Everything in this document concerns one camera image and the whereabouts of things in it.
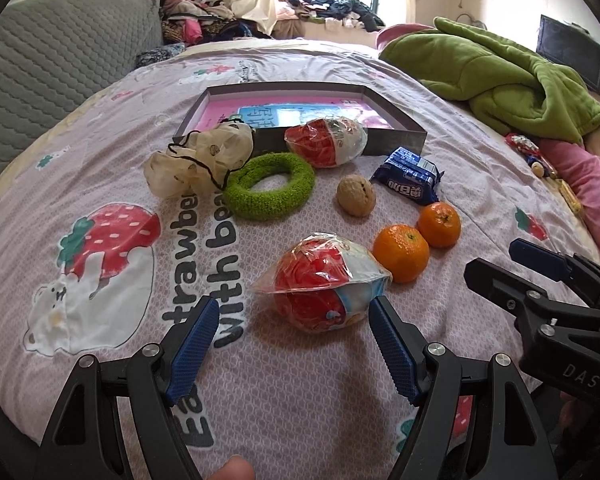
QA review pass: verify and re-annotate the walnut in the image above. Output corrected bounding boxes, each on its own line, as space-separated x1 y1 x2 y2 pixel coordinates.
336 174 376 218

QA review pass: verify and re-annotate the pink pillow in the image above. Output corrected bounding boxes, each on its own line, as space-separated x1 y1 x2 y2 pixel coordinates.
539 139 600 248

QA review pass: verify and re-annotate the black wall television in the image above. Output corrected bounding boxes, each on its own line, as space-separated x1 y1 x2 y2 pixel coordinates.
535 15 600 94

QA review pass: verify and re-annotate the colourful toy by pillow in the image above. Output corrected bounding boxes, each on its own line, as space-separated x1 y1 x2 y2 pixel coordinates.
505 132 583 217

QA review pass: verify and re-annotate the red toy egg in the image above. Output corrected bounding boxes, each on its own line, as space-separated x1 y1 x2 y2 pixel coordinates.
253 233 392 334
284 116 368 169

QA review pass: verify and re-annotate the dark shallow box with pink book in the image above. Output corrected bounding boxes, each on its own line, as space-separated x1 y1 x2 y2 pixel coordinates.
174 81 427 156

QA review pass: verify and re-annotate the blue snack packet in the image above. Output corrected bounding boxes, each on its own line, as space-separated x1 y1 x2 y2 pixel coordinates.
372 146 443 206

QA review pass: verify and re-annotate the smaller orange tangerine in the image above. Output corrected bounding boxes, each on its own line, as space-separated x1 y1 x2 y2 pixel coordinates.
416 202 462 249

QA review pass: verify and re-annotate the operator hand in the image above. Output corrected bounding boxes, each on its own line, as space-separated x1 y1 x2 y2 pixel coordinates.
209 455 256 480

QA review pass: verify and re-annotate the green blanket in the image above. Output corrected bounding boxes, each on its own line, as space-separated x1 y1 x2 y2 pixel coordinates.
379 18 600 157

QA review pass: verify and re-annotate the strawberry print bed cover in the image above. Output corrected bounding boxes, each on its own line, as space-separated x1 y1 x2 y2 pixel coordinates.
0 41 600 479

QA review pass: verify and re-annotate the clothes pile beside headboard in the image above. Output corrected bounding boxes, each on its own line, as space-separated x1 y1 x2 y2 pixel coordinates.
135 0 271 68

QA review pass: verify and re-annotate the larger orange tangerine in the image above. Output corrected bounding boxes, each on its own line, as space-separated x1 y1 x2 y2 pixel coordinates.
372 224 430 284

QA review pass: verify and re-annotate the clothes pile on windowsill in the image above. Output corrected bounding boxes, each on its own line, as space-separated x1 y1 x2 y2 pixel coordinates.
276 0 386 32

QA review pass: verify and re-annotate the grey quilted headboard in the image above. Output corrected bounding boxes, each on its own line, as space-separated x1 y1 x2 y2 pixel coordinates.
0 0 162 174

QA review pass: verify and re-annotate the green fuzzy ring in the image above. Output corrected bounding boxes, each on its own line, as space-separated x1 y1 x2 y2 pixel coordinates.
222 152 316 222

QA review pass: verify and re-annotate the beige sheer scrunchie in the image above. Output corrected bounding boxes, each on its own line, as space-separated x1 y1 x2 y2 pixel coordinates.
143 118 254 198

